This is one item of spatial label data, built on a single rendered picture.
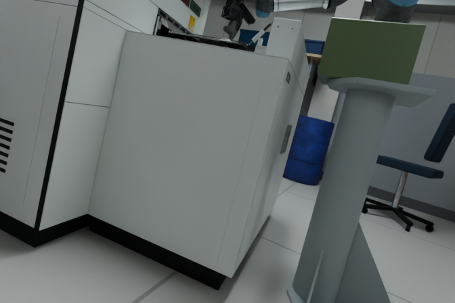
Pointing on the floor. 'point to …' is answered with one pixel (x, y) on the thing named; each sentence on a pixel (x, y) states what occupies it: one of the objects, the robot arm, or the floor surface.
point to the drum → (308, 150)
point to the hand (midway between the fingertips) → (232, 38)
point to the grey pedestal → (349, 197)
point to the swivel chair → (446, 130)
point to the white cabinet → (193, 153)
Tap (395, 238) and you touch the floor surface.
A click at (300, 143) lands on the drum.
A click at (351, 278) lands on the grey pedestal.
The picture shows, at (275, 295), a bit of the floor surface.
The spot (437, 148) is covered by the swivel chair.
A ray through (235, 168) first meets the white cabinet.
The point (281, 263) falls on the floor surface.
